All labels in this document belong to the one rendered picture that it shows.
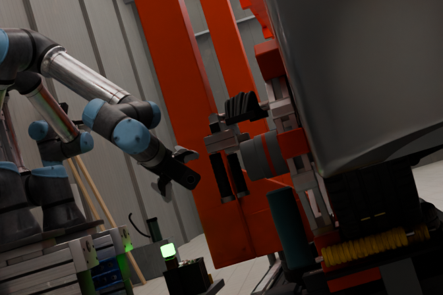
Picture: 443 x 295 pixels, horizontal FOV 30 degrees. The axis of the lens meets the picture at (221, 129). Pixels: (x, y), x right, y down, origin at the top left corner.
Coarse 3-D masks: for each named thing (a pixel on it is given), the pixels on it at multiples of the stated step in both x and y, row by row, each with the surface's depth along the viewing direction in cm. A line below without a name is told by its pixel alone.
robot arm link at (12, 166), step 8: (0, 168) 235; (8, 168) 236; (16, 168) 239; (0, 176) 233; (8, 176) 235; (16, 176) 238; (0, 184) 232; (8, 184) 234; (16, 184) 237; (0, 192) 231; (8, 192) 234; (16, 192) 236; (24, 192) 240; (0, 200) 232; (8, 200) 234; (16, 200) 235; (24, 200) 238; (0, 208) 233
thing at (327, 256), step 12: (396, 228) 238; (360, 240) 239; (372, 240) 237; (384, 240) 236; (396, 240) 236; (324, 252) 240; (336, 252) 239; (348, 252) 238; (360, 252) 238; (372, 252) 238
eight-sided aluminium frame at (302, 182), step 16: (272, 96) 234; (288, 96) 232; (272, 112) 231; (288, 112) 230; (288, 160) 229; (304, 160) 229; (304, 176) 229; (320, 176) 276; (304, 192) 232; (320, 192) 235; (304, 208) 235; (320, 208) 236; (320, 224) 241
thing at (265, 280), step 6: (276, 264) 390; (270, 270) 372; (276, 270) 367; (282, 270) 413; (264, 276) 355; (270, 276) 348; (276, 276) 390; (282, 276) 387; (258, 282) 337; (264, 282) 331; (276, 282) 365; (282, 282) 380; (258, 288) 318; (264, 288) 342; (252, 294) 311; (258, 294) 323; (264, 294) 338
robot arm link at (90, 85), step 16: (32, 32) 221; (48, 48) 220; (64, 48) 223; (48, 64) 219; (64, 64) 218; (80, 64) 218; (64, 80) 217; (80, 80) 214; (96, 80) 213; (96, 96) 212; (112, 96) 210; (128, 96) 210; (144, 112) 206; (160, 112) 212
